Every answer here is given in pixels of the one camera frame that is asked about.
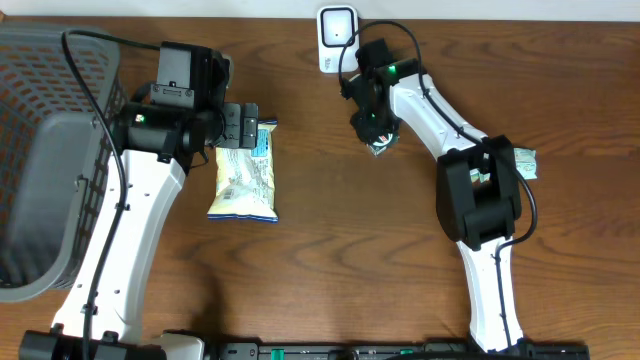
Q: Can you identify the dark green round-label packet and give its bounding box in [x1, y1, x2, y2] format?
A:
[367, 132, 399, 156]

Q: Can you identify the white blue snack bag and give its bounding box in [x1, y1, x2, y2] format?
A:
[207, 119, 279, 223]

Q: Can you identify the green wet wipe packet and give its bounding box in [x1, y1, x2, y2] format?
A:
[514, 148, 537, 180]

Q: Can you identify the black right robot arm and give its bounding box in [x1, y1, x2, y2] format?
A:
[341, 39, 523, 353]

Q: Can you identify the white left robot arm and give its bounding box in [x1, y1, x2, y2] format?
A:
[18, 42, 257, 359]

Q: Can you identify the dark grey plastic basket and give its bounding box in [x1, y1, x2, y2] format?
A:
[1, 23, 110, 303]

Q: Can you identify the black mounting rail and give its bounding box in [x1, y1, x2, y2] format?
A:
[203, 342, 591, 360]

